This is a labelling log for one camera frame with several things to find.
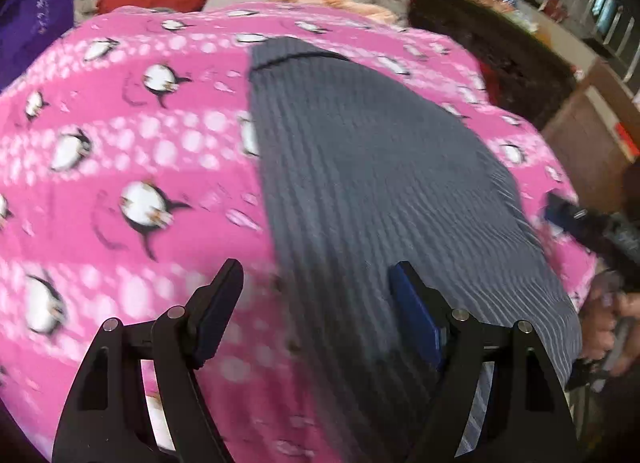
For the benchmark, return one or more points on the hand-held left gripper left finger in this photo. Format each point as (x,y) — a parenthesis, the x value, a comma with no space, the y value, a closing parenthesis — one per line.
(215,323)

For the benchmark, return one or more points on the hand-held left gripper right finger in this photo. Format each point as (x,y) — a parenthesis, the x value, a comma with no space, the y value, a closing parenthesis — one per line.
(416,313)

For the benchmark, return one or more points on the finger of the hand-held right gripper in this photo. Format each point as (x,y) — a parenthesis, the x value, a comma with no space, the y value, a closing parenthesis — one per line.
(562,217)

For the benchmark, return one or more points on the grey ribbed garment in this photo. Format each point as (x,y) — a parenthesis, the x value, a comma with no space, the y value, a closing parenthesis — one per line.
(380,168)

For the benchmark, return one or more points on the person's right hand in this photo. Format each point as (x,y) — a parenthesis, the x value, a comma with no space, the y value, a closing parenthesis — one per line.
(605,328)

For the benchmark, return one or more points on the brown wooden cabinet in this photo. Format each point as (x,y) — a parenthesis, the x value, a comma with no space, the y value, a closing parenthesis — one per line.
(595,138)

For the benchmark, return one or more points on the dark wooden furniture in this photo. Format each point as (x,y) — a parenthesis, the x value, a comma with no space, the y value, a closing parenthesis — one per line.
(490,48)

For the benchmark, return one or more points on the pink penguin print blanket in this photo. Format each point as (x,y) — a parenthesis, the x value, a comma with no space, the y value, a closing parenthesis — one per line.
(125,133)

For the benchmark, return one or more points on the metal rack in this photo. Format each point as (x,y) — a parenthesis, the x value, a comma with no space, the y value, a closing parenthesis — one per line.
(597,3)

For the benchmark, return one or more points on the purple bag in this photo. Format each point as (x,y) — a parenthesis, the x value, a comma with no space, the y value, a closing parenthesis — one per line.
(35,8)

